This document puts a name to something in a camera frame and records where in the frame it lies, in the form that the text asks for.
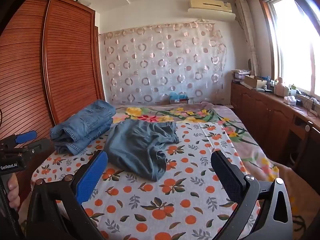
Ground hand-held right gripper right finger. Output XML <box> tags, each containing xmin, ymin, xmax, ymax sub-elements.
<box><xmin>211</xmin><ymin>150</ymin><xmax>293</xmax><ymax>240</ymax></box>

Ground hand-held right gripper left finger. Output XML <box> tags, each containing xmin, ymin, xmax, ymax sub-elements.
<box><xmin>26</xmin><ymin>150</ymin><xmax>108</xmax><ymax>240</ymax></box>

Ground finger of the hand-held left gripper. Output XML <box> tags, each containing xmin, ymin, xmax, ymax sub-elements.
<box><xmin>10</xmin><ymin>139</ymin><xmax>54</xmax><ymax>157</ymax></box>
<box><xmin>0</xmin><ymin>130</ymin><xmax>38</xmax><ymax>148</ymax></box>

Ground grey-blue pants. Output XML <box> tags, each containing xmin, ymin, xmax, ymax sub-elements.
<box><xmin>103</xmin><ymin>119</ymin><xmax>179</xmax><ymax>182</ymax></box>

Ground person's left hand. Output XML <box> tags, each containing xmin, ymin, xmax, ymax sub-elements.
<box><xmin>7</xmin><ymin>174</ymin><xmax>21</xmax><ymax>208</ymax></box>

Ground folded blue denim jeans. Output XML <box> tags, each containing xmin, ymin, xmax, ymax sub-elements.
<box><xmin>49</xmin><ymin>99</ymin><xmax>117</xmax><ymax>155</ymax></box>

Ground orange print bed sheet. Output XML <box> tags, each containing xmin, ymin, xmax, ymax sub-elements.
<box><xmin>19</xmin><ymin>121</ymin><xmax>265</xmax><ymax>240</ymax></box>

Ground wooden cabinet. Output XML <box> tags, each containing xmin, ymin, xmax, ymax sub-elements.
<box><xmin>230</xmin><ymin>81</ymin><xmax>320</xmax><ymax>170</ymax></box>

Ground floral blanket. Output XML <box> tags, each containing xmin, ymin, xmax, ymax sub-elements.
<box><xmin>111</xmin><ymin>102</ymin><xmax>315</xmax><ymax>240</ymax></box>

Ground wooden wardrobe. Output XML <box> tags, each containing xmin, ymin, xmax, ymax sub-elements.
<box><xmin>0</xmin><ymin>0</ymin><xmax>107</xmax><ymax>200</ymax></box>

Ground blue tissue box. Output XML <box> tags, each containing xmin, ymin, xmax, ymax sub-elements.
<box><xmin>169</xmin><ymin>92</ymin><xmax>190</xmax><ymax>105</ymax></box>

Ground cardboard box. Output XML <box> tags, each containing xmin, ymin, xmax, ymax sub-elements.
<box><xmin>244</xmin><ymin>75</ymin><xmax>268</xmax><ymax>89</ymax></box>

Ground stack of papers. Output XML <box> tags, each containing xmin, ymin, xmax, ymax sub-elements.
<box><xmin>231</xmin><ymin>69</ymin><xmax>252</xmax><ymax>82</ymax></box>

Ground white bottle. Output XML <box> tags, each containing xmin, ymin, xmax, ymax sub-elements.
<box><xmin>274</xmin><ymin>77</ymin><xmax>284</xmax><ymax>97</ymax></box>

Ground circle-patterned sheer curtain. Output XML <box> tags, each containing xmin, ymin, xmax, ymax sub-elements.
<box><xmin>99</xmin><ymin>19</ymin><xmax>229</xmax><ymax>105</ymax></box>

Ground beige window curtain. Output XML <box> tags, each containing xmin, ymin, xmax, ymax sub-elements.
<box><xmin>235</xmin><ymin>0</ymin><xmax>260</xmax><ymax>77</ymax></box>

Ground window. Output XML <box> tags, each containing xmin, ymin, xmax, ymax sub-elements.
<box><xmin>259</xmin><ymin>0</ymin><xmax>320</xmax><ymax>98</ymax></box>

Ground cream air conditioner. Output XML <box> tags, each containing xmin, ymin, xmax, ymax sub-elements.
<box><xmin>188</xmin><ymin>0</ymin><xmax>233</xmax><ymax>13</ymax></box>

